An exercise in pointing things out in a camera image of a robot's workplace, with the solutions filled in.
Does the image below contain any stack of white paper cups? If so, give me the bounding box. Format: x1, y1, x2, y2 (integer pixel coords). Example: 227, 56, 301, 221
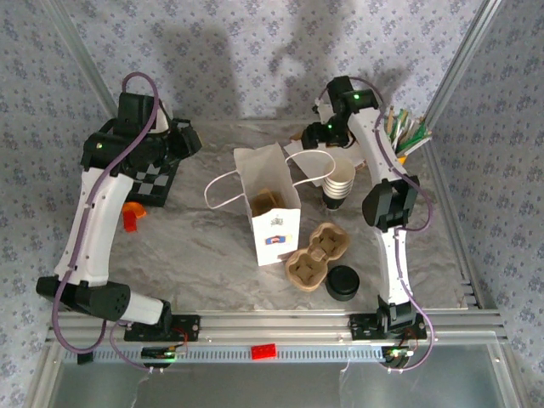
320, 157, 356, 213

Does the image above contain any brown cardboard cup carrier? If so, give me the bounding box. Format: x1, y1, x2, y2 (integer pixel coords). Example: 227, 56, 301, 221
284, 221, 352, 293
250, 189, 286, 217

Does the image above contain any white paper bag with handles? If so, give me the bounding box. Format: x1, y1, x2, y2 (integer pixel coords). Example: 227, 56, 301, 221
203, 143, 337, 268

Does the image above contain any orange plastic object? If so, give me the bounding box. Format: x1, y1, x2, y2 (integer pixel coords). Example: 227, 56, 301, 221
122, 201, 148, 233

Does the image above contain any green plastic stirrer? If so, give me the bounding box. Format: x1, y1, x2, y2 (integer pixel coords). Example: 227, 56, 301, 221
399, 118, 428, 154

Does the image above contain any white paper straw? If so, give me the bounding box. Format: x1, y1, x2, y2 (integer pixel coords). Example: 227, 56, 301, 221
402, 131, 434, 155

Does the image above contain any black cup lid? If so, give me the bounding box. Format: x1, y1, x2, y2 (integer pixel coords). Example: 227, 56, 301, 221
326, 265, 360, 303

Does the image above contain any small circuit board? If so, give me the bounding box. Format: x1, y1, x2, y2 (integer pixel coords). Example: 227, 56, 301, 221
141, 346, 189, 363
381, 346, 417, 362

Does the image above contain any red toy brick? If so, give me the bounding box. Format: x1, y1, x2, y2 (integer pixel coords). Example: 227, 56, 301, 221
250, 344, 277, 361

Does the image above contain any grey metal panel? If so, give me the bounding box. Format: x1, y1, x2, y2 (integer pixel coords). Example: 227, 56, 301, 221
29, 344, 528, 408

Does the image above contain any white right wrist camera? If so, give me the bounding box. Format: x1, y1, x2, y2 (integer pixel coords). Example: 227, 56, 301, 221
313, 96, 337, 124

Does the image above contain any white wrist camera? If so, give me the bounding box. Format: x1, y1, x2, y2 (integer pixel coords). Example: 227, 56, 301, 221
313, 96, 337, 124
154, 105, 174, 133

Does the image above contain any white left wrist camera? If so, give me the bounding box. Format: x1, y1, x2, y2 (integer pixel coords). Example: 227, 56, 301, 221
154, 105, 174, 133

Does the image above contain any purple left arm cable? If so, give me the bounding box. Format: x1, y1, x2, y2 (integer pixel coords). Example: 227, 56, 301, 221
50, 71, 188, 376

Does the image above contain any aluminium frame post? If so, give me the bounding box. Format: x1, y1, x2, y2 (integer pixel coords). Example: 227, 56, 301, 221
423, 0, 499, 125
41, 0, 128, 131

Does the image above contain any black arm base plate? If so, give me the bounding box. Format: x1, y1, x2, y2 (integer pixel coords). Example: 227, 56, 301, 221
348, 313, 428, 341
122, 314, 201, 343

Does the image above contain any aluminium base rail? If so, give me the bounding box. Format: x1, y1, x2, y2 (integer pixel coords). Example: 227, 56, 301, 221
45, 309, 510, 344

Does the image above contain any aluminium side rail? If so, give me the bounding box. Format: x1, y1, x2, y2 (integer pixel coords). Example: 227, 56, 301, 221
424, 122, 485, 310

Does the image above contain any grey slotted cable duct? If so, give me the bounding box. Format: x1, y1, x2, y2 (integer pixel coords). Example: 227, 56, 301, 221
59, 343, 498, 363

